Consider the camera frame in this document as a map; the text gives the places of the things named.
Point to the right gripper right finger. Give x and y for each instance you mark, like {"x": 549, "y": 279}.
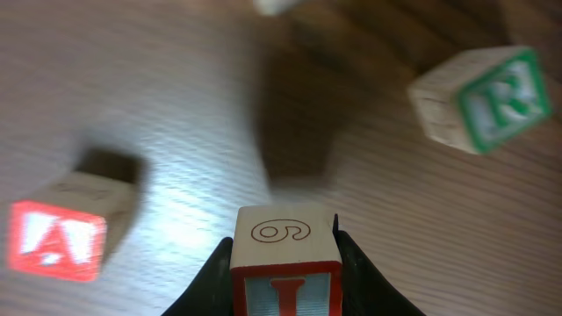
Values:
{"x": 365, "y": 291}

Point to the yellow S block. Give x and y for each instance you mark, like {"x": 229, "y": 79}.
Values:
{"x": 274, "y": 7}

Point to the red I block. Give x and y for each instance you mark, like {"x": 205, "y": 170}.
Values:
{"x": 285, "y": 261}

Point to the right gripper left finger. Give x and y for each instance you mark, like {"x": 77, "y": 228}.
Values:
{"x": 211, "y": 291}

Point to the red A block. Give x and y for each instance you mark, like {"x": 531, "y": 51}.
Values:
{"x": 67, "y": 228}

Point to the green R block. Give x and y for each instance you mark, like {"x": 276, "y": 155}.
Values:
{"x": 480, "y": 98}

